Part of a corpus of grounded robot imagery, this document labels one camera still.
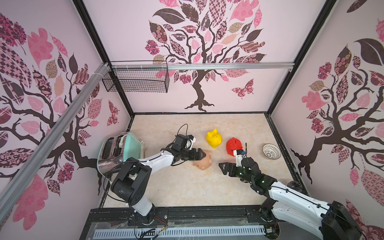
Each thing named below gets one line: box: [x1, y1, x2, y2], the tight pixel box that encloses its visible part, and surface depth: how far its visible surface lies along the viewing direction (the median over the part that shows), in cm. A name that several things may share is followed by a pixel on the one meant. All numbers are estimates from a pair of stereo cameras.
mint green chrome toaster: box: [97, 132, 143, 178], surface depth 81 cm
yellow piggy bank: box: [206, 128, 222, 149], surface depth 97 cm
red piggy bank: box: [226, 137, 243, 157], surface depth 94 cm
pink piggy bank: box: [193, 149, 212, 171], surface depth 87 cm
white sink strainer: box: [262, 143, 282, 160], surface depth 97 cm
